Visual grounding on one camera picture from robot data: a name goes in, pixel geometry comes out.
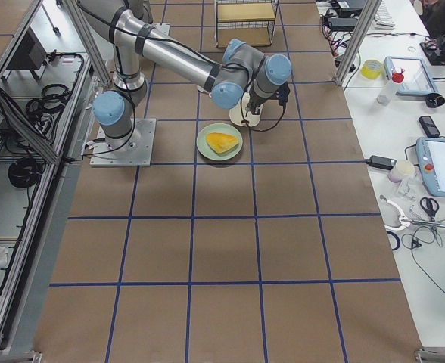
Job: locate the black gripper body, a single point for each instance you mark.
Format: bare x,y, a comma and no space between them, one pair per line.
254,103

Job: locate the white two-slot toaster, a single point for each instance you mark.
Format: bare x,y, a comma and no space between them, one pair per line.
240,114

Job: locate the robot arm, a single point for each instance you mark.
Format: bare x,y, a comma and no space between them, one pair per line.
246,77

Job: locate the toasted bread on plate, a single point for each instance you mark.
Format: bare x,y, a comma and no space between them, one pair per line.
221,143

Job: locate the light green plate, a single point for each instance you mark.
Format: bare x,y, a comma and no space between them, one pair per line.
205,150

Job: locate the yellow tape roll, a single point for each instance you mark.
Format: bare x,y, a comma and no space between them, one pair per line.
371,69

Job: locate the clear bottle red cap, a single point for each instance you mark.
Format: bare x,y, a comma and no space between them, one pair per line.
390,89

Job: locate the black power adapter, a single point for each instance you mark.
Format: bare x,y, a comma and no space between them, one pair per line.
380,162

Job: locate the teach pendant far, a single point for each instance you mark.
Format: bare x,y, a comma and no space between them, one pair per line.
417,80

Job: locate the teach pendant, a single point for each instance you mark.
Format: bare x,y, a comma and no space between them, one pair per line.
430,154
417,80

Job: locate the teach pendant near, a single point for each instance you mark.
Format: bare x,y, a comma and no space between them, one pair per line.
430,154

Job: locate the black scissors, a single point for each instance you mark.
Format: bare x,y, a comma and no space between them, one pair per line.
430,206

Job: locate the wire basket with wooden shelf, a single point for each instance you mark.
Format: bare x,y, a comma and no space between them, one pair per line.
252,22

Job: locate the aluminium frame post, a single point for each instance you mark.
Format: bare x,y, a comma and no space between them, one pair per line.
364,22

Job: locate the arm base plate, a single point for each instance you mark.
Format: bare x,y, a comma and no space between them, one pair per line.
133,150

